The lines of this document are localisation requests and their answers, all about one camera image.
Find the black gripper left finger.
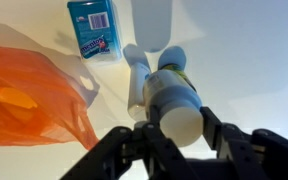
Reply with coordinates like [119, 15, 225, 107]
[59, 105, 198, 180]

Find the white pill bottle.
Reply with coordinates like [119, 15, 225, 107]
[142, 69, 205, 148]

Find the slim white tube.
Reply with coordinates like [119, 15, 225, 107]
[127, 63, 152, 122]

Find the orange plastic bag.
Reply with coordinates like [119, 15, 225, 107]
[0, 42, 101, 152]

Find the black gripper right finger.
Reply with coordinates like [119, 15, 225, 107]
[199, 106, 288, 180]

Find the blue Mentos gum box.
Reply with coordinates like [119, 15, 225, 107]
[66, 0, 123, 63]

